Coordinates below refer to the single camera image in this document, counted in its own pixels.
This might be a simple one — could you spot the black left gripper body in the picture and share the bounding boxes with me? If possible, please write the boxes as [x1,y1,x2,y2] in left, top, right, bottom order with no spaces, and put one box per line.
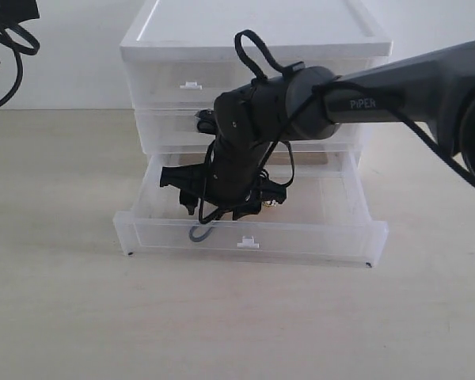
[0,0,40,24]

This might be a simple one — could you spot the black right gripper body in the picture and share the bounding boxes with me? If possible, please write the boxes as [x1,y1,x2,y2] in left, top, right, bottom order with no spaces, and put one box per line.
[204,138,271,207]

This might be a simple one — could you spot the gold keychain with black strap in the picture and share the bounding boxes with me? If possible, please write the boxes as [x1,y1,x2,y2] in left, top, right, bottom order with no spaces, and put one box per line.
[188,197,280,245]

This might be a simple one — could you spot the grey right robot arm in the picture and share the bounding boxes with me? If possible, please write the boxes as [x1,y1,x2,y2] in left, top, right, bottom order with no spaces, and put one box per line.
[160,40,475,224]

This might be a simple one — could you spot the white plastic drawer cabinet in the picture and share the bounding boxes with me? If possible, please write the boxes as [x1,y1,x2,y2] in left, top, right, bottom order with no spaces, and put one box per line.
[119,0,393,159]

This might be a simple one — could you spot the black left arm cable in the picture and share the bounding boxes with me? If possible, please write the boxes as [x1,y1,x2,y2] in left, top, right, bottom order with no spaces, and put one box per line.
[0,11,40,114]

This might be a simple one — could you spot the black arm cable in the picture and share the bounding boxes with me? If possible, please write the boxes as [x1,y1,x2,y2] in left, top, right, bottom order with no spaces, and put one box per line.
[196,29,475,226]
[0,11,40,114]

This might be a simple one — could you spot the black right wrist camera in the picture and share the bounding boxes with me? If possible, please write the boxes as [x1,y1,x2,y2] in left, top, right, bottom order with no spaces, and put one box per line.
[159,164,206,195]

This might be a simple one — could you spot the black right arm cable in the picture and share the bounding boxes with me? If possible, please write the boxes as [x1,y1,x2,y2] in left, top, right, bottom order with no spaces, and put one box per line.
[196,29,475,226]

